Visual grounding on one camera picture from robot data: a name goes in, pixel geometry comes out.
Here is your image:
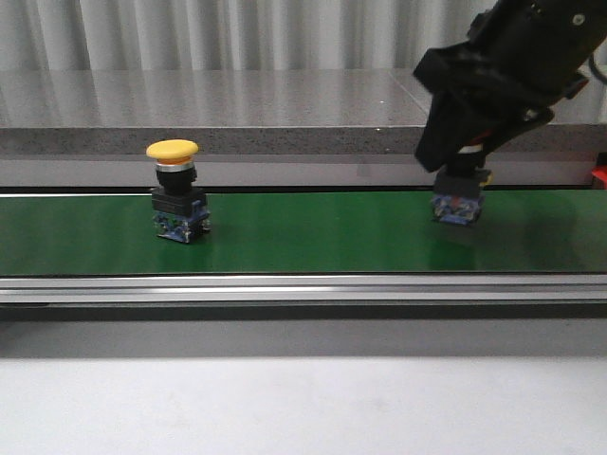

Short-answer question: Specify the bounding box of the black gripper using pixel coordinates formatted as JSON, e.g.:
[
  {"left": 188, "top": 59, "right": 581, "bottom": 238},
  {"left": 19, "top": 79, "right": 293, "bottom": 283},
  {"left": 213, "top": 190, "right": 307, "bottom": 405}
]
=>
[{"left": 414, "top": 43, "right": 588, "bottom": 172}]

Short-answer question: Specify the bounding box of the red mushroom button gripped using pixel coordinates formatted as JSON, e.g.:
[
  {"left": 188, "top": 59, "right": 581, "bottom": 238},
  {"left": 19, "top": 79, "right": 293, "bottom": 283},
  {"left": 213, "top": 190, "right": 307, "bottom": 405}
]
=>
[{"left": 430, "top": 132, "right": 493, "bottom": 228}]

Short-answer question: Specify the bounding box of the yellow mushroom button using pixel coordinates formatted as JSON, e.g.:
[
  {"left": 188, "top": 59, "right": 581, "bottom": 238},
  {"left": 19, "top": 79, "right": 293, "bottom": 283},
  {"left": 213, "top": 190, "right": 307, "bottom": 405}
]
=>
[{"left": 146, "top": 139, "right": 211, "bottom": 244}]

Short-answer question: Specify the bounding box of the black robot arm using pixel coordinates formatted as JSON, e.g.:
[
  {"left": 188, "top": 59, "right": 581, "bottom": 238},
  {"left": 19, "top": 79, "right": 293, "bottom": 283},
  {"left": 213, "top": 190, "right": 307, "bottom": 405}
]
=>
[{"left": 414, "top": 1, "right": 606, "bottom": 172}]

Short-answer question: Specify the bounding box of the grey stone slab right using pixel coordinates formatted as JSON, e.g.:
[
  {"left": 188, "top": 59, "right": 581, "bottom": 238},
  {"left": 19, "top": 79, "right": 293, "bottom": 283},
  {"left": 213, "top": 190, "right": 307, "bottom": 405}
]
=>
[{"left": 389, "top": 68, "right": 606, "bottom": 157}]

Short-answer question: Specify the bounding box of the grey stone slab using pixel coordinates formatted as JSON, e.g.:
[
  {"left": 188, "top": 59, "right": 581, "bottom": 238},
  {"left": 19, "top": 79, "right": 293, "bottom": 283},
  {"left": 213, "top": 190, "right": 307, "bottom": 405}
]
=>
[
  {"left": 1, "top": 70, "right": 429, "bottom": 158},
  {"left": 389, "top": 68, "right": 606, "bottom": 157}
]

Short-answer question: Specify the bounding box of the green conveyor belt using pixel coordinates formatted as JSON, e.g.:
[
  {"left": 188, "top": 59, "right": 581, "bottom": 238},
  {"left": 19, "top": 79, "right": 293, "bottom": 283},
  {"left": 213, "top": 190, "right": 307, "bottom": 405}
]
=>
[{"left": 1, "top": 190, "right": 606, "bottom": 276}]

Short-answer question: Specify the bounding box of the red plastic part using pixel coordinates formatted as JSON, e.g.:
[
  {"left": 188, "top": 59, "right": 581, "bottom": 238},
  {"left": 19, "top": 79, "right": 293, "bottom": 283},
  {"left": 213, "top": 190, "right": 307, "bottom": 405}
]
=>
[{"left": 591, "top": 165, "right": 607, "bottom": 190}]

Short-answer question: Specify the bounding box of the grey stone slab left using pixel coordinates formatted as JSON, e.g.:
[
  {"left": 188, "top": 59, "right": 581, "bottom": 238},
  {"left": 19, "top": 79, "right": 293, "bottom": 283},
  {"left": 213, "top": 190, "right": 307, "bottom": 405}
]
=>
[{"left": 1, "top": 70, "right": 429, "bottom": 158}]

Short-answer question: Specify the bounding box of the white pleated curtain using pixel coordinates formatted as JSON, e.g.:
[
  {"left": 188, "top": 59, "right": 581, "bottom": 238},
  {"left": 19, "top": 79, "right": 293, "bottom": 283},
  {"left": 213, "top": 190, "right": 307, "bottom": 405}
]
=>
[{"left": 1, "top": 1, "right": 490, "bottom": 70}]

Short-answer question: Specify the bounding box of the white panel below slabs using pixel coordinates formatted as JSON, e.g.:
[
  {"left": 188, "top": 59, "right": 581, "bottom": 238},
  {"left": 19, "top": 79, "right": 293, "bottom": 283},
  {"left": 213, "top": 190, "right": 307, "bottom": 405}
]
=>
[{"left": 1, "top": 151, "right": 597, "bottom": 188}]

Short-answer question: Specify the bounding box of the black cable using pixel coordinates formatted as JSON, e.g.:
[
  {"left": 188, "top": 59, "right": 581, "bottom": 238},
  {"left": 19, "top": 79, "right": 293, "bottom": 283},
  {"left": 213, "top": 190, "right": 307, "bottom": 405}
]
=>
[{"left": 587, "top": 51, "right": 607, "bottom": 86}]

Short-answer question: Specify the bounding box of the aluminium conveyor side rail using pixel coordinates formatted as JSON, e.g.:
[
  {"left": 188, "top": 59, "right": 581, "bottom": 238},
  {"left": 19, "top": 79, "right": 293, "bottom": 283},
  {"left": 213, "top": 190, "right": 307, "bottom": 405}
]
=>
[{"left": 1, "top": 273, "right": 606, "bottom": 308}]

